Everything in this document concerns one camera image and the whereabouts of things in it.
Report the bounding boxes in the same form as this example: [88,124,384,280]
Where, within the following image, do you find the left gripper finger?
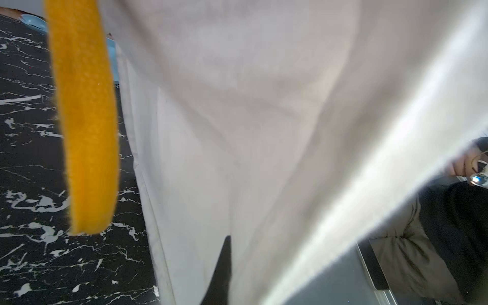
[201,236,232,305]

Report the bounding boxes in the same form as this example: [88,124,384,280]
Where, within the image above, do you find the cream tote bag yellow handles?
[44,1,487,304]

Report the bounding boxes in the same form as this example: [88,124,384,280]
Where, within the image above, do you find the person in dark jacket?
[367,136,488,305]

